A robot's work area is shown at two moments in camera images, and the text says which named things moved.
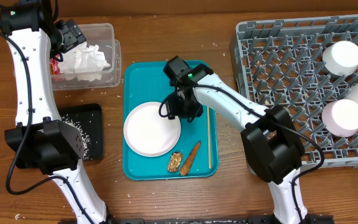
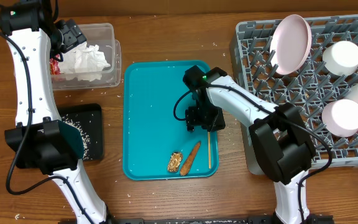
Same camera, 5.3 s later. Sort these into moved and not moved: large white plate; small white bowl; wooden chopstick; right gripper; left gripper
Moved: large white plate; right gripper
Not moved: small white bowl; wooden chopstick; left gripper
